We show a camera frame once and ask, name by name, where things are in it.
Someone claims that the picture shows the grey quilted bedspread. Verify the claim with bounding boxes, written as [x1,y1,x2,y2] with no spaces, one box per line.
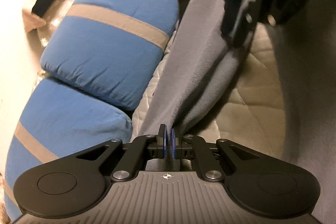
[131,21,287,159]

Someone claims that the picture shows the blue grey-striped pillow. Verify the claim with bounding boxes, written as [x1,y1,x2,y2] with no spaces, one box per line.
[5,77,132,221]
[41,0,178,111]

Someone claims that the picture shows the blue grey-striped pillow left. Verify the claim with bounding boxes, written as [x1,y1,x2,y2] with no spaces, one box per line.
[5,77,132,221]

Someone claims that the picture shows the grey-blue fleece sweatpants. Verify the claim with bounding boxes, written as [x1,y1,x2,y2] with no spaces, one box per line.
[137,0,336,172]

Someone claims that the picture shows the blue grey-striped pillow right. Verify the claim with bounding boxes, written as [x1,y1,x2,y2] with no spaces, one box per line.
[41,0,178,111]

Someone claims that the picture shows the pink white folded cloth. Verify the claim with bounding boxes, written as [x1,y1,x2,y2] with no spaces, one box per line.
[22,9,46,33]

